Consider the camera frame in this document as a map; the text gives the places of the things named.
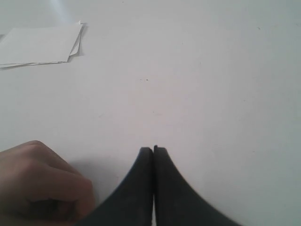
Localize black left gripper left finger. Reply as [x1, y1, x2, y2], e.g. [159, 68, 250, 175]
[77, 147, 153, 226]

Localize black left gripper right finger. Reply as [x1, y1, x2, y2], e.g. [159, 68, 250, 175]
[153, 146, 239, 226]

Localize person's hand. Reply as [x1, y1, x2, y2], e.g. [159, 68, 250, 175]
[0, 141, 95, 226]

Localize stack of white papers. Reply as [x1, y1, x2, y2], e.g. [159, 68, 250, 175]
[0, 22, 83, 68]

